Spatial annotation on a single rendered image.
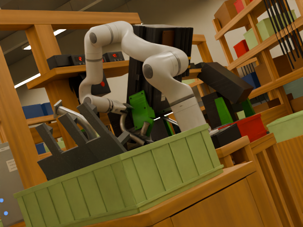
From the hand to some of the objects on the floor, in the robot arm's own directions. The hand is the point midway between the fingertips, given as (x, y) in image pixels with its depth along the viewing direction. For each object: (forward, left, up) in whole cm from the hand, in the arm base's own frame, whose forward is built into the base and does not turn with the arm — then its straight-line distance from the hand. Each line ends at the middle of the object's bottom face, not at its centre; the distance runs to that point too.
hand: (126, 108), depth 302 cm
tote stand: (-77, +99, -116) cm, 171 cm away
